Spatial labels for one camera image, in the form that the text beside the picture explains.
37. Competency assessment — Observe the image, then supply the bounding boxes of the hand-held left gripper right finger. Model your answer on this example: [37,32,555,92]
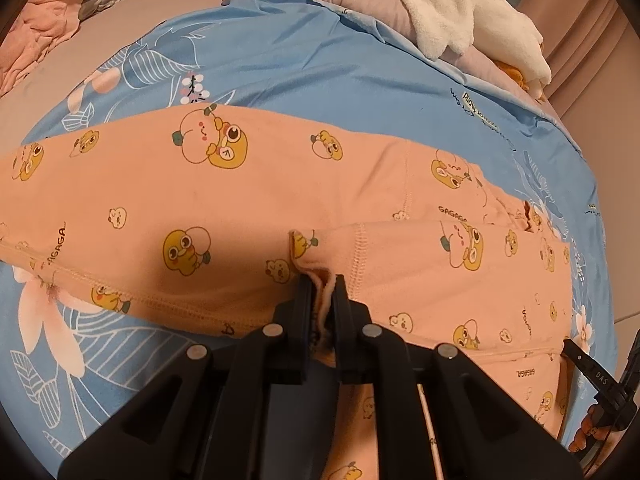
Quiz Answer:
[331,274,584,480]

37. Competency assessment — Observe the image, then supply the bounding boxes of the person's right hand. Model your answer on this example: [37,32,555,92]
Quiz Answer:
[570,401,621,458]

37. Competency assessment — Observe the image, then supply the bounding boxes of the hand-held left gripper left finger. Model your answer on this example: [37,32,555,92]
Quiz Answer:
[59,276,318,480]

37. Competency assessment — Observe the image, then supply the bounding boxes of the white plush goose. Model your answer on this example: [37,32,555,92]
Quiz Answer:
[300,0,554,100]

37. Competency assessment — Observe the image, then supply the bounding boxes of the blue floral blanket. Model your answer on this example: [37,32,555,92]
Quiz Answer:
[0,0,615,463]

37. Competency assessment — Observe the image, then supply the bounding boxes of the pink crumpled cloth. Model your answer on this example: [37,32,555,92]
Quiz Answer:
[0,0,97,100]

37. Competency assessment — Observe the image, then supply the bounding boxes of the pink curtain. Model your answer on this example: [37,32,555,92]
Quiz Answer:
[517,0,640,171]

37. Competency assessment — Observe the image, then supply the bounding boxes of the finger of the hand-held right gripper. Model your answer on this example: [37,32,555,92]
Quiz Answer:
[563,338,627,412]

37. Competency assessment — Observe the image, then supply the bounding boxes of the pink duck-print pants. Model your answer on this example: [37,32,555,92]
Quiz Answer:
[0,104,574,480]

